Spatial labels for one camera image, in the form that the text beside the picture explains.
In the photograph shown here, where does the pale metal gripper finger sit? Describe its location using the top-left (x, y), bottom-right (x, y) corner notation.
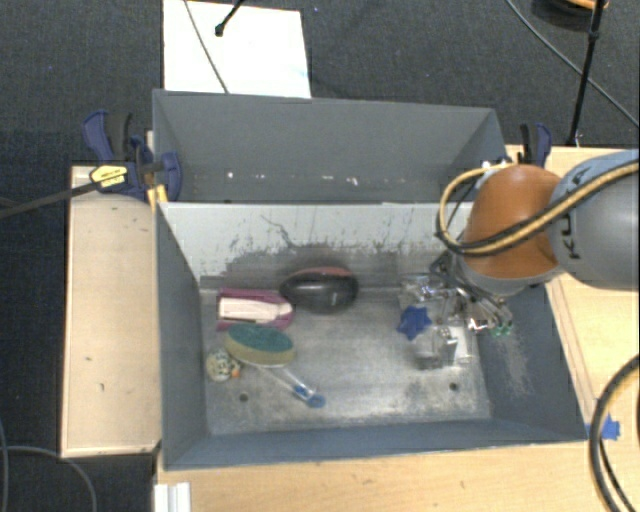
top-left (398, 273), bottom-right (452, 309)
top-left (413, 324), bottom-right (475, 368)

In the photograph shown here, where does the blue star-shaped toy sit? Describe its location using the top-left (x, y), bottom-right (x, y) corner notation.
top-left (396, 304), bottom-right (433, 342)

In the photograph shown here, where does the grey metal bin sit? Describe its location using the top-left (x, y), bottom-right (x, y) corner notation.
top-left (151, 88), bottom-right (589, 472)

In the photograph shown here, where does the black and red computer mouse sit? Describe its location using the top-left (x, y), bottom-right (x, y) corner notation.
top-left (278, 266), bottom-right (361, 316)

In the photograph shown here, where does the green and yellow round sponge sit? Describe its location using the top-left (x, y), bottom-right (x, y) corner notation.
top-left (222, 321), bottom-right (298, 369)

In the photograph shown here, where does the purple and white box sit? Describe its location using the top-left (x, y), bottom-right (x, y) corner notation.
top-left (216, 286), bottom-right (296, 332)

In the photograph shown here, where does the spotted white small ball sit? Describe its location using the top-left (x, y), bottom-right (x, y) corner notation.
top-left (205, 346), bottom-right (242, 383)

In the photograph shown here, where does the pale wood board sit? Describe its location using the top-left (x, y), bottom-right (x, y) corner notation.
top-left (59, 164), bottom-right (164, 459)

